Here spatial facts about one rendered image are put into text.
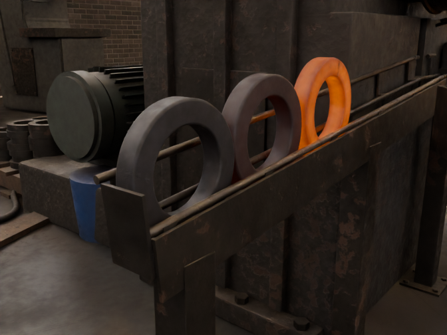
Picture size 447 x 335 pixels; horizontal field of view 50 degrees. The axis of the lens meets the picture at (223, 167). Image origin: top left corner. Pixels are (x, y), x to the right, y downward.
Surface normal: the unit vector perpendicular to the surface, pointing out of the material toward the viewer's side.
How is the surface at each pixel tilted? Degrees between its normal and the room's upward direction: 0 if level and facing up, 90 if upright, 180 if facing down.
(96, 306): 0
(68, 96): 90
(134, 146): 60
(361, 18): 90
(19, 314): 0
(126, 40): 90
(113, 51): 90
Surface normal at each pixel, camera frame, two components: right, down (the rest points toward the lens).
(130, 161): -0.61, -0.11
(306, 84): -0.50, -0.37
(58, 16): 0.87, 0.13
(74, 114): -0.63, 0.21
